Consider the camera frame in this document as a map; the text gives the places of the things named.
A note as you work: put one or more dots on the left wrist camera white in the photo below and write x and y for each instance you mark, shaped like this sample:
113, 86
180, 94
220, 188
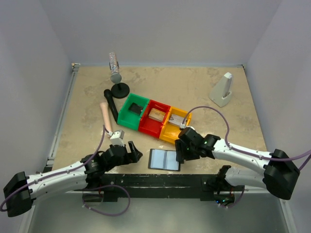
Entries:
116, 138

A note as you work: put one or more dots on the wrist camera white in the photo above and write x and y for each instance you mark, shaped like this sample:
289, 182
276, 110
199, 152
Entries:
116, 138
184, 127

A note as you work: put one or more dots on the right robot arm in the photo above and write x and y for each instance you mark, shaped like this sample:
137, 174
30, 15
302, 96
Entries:
273, 171

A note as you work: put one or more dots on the glitter tube on black stand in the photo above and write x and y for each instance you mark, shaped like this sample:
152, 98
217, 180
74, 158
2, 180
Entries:
119, 89

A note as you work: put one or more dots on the red plastic bin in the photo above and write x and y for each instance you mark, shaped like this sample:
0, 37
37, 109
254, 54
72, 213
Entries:
152, 126

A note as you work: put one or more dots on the silver cards in yellow bin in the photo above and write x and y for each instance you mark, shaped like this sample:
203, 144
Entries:
175, 120

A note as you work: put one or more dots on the black bin handle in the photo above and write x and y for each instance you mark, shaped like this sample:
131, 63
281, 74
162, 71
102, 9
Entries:
109, 97

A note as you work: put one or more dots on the yellow plastic bin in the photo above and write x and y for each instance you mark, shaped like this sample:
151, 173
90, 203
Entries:
170, 132

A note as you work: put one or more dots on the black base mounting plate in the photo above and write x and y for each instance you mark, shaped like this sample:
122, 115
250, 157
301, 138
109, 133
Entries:
161, 186

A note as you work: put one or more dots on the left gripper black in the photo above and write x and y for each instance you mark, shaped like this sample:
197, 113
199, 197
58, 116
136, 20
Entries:
129, 155

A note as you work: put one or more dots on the green plastic bin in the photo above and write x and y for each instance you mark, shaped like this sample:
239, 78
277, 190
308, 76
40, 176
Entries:
129, 119

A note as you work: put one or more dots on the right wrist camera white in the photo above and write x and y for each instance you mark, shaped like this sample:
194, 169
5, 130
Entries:
184, 127

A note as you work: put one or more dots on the white wedge stand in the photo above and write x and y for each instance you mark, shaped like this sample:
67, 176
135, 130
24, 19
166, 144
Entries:
221, 93

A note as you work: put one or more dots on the gold cards in red bin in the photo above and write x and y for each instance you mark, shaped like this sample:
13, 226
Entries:
156, 114

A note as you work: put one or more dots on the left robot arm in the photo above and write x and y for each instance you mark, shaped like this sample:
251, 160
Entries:
22, 190

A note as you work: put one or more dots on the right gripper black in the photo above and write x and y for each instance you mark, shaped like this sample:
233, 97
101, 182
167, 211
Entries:
180, 152

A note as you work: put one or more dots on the black leather card holder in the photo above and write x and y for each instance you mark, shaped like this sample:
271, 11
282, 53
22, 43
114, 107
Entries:
163, 160

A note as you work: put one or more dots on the pink cylinder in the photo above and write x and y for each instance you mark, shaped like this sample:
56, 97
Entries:
106, 118

